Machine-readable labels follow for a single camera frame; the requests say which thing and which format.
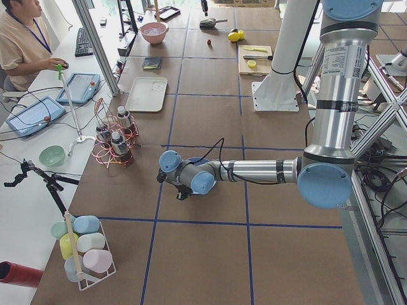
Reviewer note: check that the white wire cup rack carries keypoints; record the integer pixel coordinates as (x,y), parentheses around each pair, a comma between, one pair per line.
(92,278)

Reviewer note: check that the wooden rack handle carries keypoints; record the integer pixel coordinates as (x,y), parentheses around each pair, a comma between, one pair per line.
(79,273)

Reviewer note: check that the grey folded cloth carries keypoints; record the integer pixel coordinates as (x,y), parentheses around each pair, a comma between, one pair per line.
(152,63)

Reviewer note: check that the mint green cup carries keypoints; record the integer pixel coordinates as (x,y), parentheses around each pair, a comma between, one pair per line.
(59,229)

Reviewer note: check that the white cup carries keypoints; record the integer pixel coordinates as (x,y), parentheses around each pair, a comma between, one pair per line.
(92,241)

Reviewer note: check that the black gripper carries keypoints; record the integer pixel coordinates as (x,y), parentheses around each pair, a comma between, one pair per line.
(183,192)

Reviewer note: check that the seated person beige shirt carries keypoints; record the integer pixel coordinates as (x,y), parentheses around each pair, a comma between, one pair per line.
(25,44)

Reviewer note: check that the wooden cutting board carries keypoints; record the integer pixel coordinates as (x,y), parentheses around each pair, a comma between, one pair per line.
(263,66)

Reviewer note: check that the front tea bottle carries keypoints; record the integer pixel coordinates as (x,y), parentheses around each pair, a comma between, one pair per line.
(120,147)

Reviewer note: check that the metal scoop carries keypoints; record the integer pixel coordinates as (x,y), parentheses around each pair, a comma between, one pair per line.
(210,23)

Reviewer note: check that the mint green bowl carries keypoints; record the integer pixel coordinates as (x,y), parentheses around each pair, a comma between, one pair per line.
(52,156)

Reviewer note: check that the black keyboard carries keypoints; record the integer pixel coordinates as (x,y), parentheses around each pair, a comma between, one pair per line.
(83,45)

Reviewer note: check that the blue teach pendant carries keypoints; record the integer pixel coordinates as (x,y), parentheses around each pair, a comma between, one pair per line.
(35,117)
(82,86)

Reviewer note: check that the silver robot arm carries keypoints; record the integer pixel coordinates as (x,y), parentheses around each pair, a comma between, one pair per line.
(323,172)

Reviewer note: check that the yellow lemon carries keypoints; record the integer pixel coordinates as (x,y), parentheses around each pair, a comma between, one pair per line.
(234,37)
(241,34)

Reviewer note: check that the aluminium frame post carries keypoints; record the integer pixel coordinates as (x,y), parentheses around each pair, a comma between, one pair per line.
(87,22)

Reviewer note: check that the rear tea bottle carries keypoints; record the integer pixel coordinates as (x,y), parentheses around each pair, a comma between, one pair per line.
(125,120)

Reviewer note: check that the copper wire bottle rack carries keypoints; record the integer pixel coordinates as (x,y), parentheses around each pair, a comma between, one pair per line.
(106,156)

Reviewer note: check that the cream bear tray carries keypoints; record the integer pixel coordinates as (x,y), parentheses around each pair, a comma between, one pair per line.
(146,94)

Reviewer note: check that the near blue teach pendant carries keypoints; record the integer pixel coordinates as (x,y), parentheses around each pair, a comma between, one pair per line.
(35,117)

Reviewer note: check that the light blue cup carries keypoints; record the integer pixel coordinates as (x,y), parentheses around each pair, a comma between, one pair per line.
(86,224)

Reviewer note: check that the yellow cup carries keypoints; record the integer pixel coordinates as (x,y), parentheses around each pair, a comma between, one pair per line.
(65,246)

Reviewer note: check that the pink cup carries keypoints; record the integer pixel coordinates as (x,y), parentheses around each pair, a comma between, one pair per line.
(98,260)

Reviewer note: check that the tea bottle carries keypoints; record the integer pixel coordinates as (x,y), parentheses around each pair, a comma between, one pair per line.
(120,147)
(125,120)
(104,135)

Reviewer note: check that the far blue teach pendant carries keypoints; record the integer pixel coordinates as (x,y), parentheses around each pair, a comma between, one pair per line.
(82,86)

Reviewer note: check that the left tea bottle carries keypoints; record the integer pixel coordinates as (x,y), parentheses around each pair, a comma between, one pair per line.
(104,135)

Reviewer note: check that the pale blue lower cup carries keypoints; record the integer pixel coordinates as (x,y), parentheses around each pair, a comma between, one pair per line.
(70,269)

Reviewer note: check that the red cylinder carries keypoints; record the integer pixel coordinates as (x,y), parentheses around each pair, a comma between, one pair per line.
(17,274)

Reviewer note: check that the pink bowl of ice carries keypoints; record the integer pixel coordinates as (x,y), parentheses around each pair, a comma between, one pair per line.
(154,32)

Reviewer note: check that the half lemon slice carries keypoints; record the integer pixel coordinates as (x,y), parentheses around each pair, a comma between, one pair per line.
(251,64)

